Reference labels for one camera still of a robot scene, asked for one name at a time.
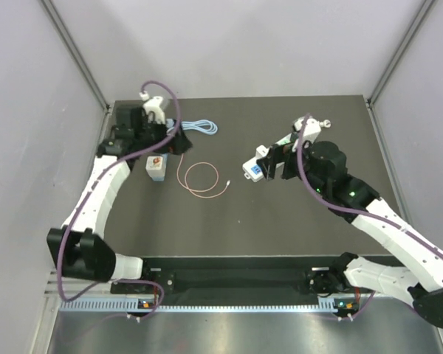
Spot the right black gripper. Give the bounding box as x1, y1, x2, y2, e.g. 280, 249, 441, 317
256, 135, 329, 196

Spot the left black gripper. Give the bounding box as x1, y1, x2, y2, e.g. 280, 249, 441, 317
135, 116, 192, 156

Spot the white charger block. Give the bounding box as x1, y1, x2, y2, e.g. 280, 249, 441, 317
255, 145, 269, 159

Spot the small white plug adapter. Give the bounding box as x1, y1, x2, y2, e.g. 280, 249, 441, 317
145, 154, 167, 181

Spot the pink usb cable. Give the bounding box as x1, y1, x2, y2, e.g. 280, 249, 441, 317
176, 153, 233, 200

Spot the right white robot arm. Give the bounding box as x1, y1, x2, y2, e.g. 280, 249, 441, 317
256, 141, 443, 328

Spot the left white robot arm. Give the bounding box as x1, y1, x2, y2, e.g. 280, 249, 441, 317
47, 96, 192, 293

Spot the light blue power strip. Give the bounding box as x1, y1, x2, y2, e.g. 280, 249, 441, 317
150, 117, 219, 184

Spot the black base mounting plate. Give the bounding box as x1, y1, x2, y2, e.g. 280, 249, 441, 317
110, 254, 366, 296

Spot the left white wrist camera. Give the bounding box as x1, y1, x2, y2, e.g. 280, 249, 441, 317
140, 91, 166, 125

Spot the left aluminium frame post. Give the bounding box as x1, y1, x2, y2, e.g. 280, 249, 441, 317
38, 0, 110, 113

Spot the aluminium frame post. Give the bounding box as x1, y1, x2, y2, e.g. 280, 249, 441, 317
38, 0, 110, 113
365, 0, 437, 109

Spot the slotted cable duct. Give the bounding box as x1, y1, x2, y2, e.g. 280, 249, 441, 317
58, 296, 359, 313

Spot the right aluminium frame post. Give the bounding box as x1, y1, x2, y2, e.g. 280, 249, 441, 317
365, 0, 437, 109

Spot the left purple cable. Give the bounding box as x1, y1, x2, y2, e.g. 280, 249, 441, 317
57, 80, 184, 303

